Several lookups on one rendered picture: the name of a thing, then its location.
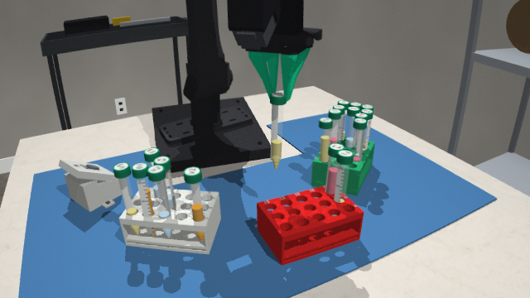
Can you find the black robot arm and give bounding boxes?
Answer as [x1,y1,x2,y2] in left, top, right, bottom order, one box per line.
[159,0,304,145]

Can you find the red tube rack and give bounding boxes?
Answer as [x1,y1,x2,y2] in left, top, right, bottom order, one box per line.
[257,185,364,265]

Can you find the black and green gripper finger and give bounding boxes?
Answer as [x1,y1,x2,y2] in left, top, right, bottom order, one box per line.
[248,51,279,99]
[281,48,310,102]

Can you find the blue bench mat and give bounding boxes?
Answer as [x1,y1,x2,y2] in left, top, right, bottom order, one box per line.
[18,113,497,298]

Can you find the white test tube rack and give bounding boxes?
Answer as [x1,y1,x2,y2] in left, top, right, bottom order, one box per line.
[119,190,221,254]

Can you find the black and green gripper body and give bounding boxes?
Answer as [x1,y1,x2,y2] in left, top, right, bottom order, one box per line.
[245,27,322,55]

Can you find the green tube rack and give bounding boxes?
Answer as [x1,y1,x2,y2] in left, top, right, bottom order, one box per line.
[311,137,375,196]

